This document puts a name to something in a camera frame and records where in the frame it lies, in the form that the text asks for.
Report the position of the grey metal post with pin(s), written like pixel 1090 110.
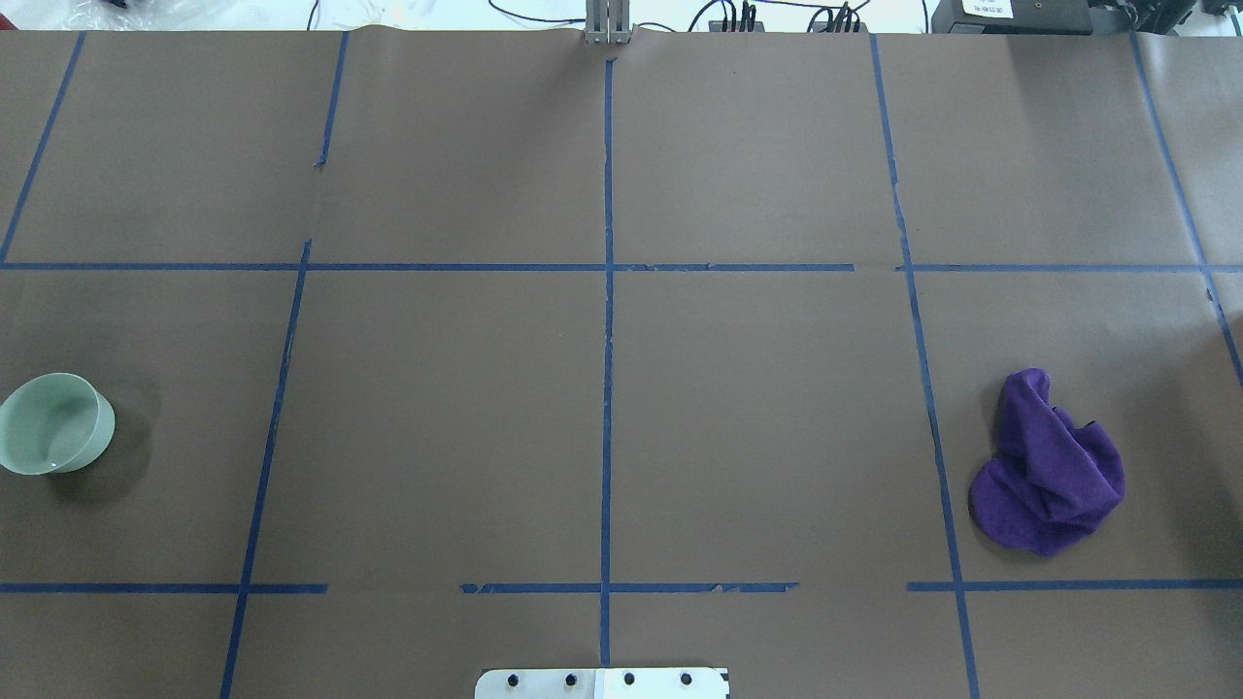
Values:
pixel 608 22

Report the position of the black device on bench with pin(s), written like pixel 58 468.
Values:
pixel 1064 18

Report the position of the purple cloth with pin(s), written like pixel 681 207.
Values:
pixel 1051 482

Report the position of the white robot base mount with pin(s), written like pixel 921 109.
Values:
pixel 633 682

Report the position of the pale green bowl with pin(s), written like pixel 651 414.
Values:
pixel 55 424

